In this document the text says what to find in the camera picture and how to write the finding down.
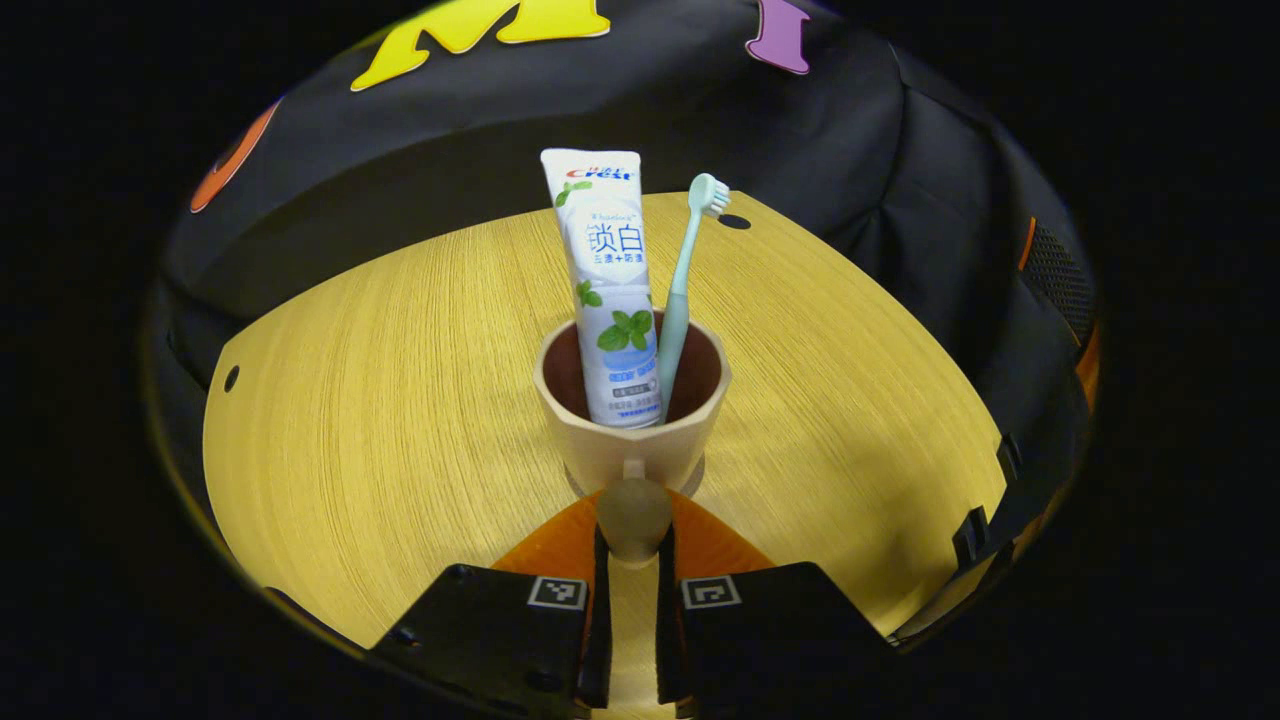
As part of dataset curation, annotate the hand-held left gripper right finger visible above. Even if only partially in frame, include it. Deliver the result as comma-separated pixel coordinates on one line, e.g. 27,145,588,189
655,491,894,717

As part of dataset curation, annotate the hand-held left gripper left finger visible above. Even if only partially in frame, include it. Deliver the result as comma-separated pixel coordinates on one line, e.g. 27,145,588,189
368,492,614,716

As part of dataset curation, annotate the beige cup with handle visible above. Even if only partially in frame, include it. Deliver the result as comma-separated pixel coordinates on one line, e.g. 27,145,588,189
533,310,733,720

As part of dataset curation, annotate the light green toothbrush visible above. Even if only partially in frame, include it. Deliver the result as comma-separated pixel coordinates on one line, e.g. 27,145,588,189
655,173,732,425

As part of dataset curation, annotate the white toothpaste tube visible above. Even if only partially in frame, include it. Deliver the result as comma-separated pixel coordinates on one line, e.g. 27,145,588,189
540,148,664,429

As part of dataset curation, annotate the wooden desktop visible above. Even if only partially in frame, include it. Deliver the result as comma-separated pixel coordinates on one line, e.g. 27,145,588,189
203,190,1006,651

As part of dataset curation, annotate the black backdrop cloth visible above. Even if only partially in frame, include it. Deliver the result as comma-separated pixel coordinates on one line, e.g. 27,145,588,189
150,0,1096,401

